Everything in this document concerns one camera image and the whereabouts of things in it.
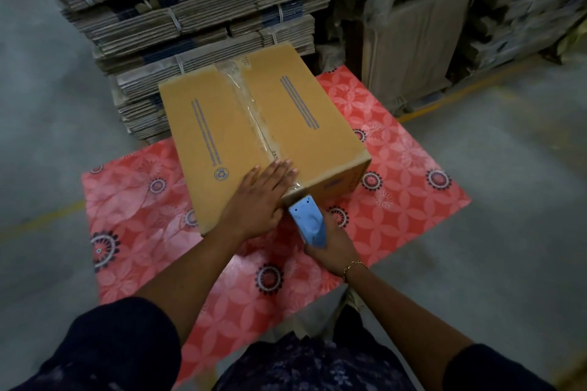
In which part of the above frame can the person's left hand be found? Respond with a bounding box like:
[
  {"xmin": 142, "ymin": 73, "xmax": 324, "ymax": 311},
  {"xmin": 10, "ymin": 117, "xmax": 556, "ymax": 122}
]
[{"xmin": 220, "ymin": 159, "xmax": 299, "ymax": 240}]

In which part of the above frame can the person's right hand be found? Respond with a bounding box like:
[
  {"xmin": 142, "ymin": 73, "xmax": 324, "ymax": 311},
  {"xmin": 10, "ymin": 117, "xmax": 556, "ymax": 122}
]
[{"xmin": 304, "ymin": 209, "xmax": 361, "ymax": 283}]

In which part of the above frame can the brown cardboard box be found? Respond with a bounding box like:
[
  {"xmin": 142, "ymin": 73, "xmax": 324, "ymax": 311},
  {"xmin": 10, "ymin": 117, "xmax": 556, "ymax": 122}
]
[{"xmin": 158, "ymin": 42, "xmax": 372, "ymax": 236}]

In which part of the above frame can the blue tape dispenser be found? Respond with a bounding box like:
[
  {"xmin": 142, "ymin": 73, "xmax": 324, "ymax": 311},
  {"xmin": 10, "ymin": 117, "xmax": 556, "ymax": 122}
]
[{"xmin": 288, "ymin": 194, "xmax": 327, "ymax": 249}]

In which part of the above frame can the person's left forearm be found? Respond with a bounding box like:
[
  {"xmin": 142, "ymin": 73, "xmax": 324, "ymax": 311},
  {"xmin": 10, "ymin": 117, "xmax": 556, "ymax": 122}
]
[{"xmin": 136, "ymin": 226, "xmax": 244, "ymax": 345}]

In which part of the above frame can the person's right forearm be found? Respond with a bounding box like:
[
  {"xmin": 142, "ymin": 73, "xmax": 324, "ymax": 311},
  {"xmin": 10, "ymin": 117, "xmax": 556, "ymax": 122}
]
[{"xmin": 345, "ymin": 262, "xmax": 475, "ymax": 391}]

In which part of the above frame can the red floral mat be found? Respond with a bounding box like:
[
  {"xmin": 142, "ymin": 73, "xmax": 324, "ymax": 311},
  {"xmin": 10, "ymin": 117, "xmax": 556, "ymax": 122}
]
[{"xmin": 81, "ymin": 66, "xmax": 472, "ymax": 388}]

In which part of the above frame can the stack of flattened cardboard boxes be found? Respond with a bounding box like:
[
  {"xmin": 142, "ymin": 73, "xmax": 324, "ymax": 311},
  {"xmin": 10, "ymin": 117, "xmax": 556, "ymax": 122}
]
[{"xmin": 18, "ymin": 0, "xmax": 332, "ymax": 144}]

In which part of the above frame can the person's dark floral clothing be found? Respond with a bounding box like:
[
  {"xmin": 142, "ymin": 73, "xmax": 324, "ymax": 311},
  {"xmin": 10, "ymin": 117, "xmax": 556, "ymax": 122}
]
[{"xmin": 9, "ymin": 297, "xmax": 558, "ymax": 391}]

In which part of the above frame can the upright bundle of flat cardboard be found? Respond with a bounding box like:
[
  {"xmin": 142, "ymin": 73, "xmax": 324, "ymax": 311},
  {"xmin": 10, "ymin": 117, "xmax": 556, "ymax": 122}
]
[{"xmin": 345, "ymin": 0, "xmax": 475, "ymax": 113}]

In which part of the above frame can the stack of bundled flat cartons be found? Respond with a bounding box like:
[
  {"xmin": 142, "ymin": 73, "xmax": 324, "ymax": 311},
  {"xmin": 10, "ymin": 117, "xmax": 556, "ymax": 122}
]
[{"xmin": 461, "ymin": 0, "xmax": 587, "ymax": 71}]

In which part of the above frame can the gold bracelet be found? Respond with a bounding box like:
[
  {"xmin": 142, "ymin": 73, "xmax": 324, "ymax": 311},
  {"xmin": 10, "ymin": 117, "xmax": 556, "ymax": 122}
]
[{"xmin": 342, "ymin": 260, "xmax": 368, "ymax": 283}]

